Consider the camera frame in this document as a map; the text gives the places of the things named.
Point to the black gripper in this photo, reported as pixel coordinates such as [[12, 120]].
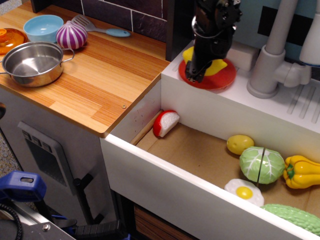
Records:
[[205, 50]]

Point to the yellow toy lemon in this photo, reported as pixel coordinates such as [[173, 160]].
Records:
[[215, 66]]

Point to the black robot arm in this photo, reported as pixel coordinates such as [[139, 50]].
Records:
[[213, 27]]

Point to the red plastic plate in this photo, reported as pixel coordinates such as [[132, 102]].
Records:
[[219, 81]]

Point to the red white cheese wedge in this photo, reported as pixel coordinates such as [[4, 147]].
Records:
[[164, 122]]

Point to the grey toy faucet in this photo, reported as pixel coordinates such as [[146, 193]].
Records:
[[271, 68]]

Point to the yellow toy potato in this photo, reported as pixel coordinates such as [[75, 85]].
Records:
[[236, 144]]

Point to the green toy cabbage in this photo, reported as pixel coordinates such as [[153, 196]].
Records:
[[261, 165]]

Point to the toy fried egg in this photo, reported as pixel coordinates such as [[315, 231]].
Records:
[[246, 191]]

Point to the purple striped toy onion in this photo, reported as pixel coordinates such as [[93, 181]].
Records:
[[71, 36]]

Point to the yellow toy bell pepper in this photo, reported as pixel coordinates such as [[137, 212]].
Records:
[[301, 173]]

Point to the light blue bowl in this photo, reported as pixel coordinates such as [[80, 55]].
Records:
[[43, 28]]

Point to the grey oven door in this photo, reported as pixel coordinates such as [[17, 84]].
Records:
[[59, 152]]

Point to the green toy cucumber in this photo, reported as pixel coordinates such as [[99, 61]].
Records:
[[296, 216]]

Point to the orange transparent pot lid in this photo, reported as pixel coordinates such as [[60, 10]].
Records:
[[11, 38]]

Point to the blue clamp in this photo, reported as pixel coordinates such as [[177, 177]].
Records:
[[22, 186]]

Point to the grey spatula blue handle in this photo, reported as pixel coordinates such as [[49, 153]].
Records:
[[90, 27]]

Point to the black oven door handle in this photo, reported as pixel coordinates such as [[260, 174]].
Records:
[[80, 184]]

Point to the steel pot with handles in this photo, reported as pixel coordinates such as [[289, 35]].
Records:
[[36, 64]]

